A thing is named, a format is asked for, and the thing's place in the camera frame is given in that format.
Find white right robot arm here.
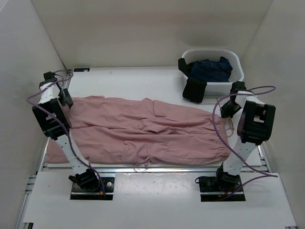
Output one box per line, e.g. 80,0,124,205
214,81,276,191

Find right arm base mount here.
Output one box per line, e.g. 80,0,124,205
195,169,246,202

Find blue denim jeans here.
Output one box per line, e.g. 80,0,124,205
192,57,233,83

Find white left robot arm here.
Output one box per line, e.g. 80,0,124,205
27,70,101,191

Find pink drawstring trousers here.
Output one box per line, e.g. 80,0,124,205
45,95,235,173

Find aluminium table frame rail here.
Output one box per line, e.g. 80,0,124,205
14,68,298,229

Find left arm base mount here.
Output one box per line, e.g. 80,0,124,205
70,175,115,201

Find black garment in basket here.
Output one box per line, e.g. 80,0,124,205
178,58,207,104

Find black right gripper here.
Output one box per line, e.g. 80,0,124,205
220,101,242,119

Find white plastic basket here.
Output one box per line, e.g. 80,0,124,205
178,48,244,96

